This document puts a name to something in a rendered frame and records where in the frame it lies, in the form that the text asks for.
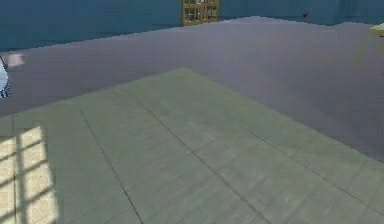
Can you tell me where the yellow wooden shelf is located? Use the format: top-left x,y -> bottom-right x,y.
181,0 -> 220,27

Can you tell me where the white blue rounded object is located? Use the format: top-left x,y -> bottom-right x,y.
0,55 -> 12,99

